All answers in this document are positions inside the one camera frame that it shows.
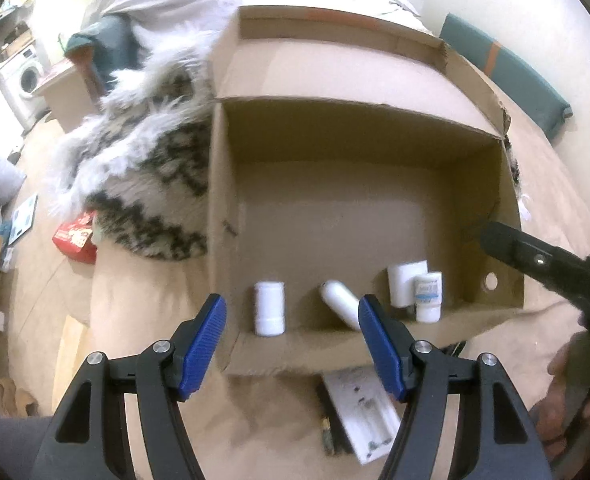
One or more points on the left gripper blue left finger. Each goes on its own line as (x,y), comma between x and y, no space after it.
(166,374)

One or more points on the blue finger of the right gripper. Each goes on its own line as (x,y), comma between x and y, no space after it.
(553,267)

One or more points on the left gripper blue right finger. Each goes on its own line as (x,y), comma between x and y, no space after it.
(413,373)

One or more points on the white wall charger adapter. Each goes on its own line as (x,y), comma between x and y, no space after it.
(401,278)

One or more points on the white earbuds case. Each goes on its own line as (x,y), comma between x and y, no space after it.
(340,299)

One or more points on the white bottle red label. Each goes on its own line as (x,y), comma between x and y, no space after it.
(269,309)

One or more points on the person's right hand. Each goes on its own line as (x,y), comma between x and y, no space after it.
(548,413)

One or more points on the white power strip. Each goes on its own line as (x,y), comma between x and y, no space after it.
(365,411)

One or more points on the red cardboard packet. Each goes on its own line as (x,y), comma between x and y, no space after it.
(74,239)

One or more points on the shaggy black white rug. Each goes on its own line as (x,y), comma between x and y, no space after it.
(141,163)

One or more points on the brown cardboard box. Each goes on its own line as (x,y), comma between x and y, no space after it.
(341,145)

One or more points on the teal cushion orange stripe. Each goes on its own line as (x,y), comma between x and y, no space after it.
(515,77)

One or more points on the teal clothing pile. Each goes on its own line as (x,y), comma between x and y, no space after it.
(101,49)

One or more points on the white washing machine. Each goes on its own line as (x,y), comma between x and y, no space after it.
(20,76)

